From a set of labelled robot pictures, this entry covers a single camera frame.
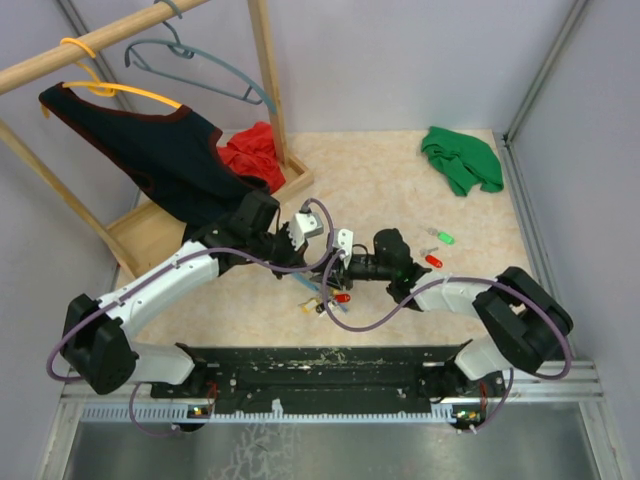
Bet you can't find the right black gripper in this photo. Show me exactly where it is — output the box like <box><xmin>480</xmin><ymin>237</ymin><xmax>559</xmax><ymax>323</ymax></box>
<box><xmin>311</xmin><ymin>250</ymin><xmax>394</xmax><ymax>290</ymax></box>

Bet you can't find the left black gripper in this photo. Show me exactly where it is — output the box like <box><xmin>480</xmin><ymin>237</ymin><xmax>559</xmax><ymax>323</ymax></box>
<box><xmin>250</xmin><ymin>221</ymin><xmax>310</xmax><ymax>280</ymax></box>

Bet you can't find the bunch of tagged keys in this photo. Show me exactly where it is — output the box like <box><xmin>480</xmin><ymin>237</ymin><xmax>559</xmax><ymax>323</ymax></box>
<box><xmin>298</xmin><ymin>295</ymin><xmax>349</xmax><ymax>316</ymax></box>

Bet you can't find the large keyring with blue handle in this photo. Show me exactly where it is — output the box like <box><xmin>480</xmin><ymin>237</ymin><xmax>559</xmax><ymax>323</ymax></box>
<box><xmin>292</xmin><ymin>272</ymin><xmax>330</xmax><ymax>299</ymax></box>

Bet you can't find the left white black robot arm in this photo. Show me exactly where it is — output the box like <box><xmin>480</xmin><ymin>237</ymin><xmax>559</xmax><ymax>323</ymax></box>
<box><xmin>59</xmin><ymin>192</ymin><xmax>324</xmax><ymax>397</ymax></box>

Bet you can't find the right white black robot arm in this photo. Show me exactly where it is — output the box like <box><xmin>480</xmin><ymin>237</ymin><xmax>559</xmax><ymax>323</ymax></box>
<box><xmin>313</xmin><ymin>229</ymin><xmax>573</xmax><ymax>396</ymax></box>

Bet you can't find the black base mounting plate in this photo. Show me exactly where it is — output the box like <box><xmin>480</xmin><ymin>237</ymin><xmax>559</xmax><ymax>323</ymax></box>
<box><xmin>151</xmin><ymin>346</ymin><xmax>505</xmax><ymax>417</ymax></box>

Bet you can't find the green tagged key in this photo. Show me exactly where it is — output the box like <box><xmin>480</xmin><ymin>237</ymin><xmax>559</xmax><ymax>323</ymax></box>
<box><xmin>426</xmin><ymin>227</ymin><xmax>455</xmax><ymax>245</ymax></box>

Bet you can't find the red crumpled cloth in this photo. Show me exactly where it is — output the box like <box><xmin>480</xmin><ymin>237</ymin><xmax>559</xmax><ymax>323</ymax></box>
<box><xmin>217</xmin><ymin>122</ymin><xmax>286</xmax><ymax>193</ymax></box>

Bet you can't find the wooden clothes rack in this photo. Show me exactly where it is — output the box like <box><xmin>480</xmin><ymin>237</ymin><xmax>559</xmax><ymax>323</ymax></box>
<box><xmin>1</xmin><ymin>1</ymin><xmax>314</xmax><ymax>277</ymax></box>

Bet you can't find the dark navy tank top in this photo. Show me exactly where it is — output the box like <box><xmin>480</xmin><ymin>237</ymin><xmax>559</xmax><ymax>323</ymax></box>
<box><xmin>39</xmin><ymin>84</ymin><xmax>269</xmax><ymax>238</ymax></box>

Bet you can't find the green crumpled cloth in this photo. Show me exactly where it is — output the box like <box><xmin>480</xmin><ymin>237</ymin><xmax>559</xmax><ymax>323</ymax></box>
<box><xmin>420</xmin><ymin>126</ymin><xmax>504</xmax><ymax>197</ymax></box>

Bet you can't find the grey-blue plastic hanger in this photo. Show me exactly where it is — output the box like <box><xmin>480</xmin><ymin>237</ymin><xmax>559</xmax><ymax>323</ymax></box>
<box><xmin>122</xmin><ymin>1</ymin><xmax>277</xmax><ymax>129</ymax></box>

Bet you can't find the yellow plastic hanger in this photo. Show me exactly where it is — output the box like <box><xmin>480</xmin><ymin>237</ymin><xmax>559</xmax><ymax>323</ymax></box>
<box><xmin>41</xmin><ymin>37</ymin><xmax>182</xmax><ymax>118</ymax></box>

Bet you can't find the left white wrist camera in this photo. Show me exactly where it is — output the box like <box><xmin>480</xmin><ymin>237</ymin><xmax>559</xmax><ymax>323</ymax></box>
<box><xmin>287</xmin><ymin>211</ymin><xmax>324</xmax><ymax>251</ymax></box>

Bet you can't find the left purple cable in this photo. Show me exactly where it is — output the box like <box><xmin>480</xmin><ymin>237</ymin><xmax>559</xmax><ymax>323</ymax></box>
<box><xmin>46</xmin><ymin>198</ymin><xmax>336</xmax><ymax>439</ymax></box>

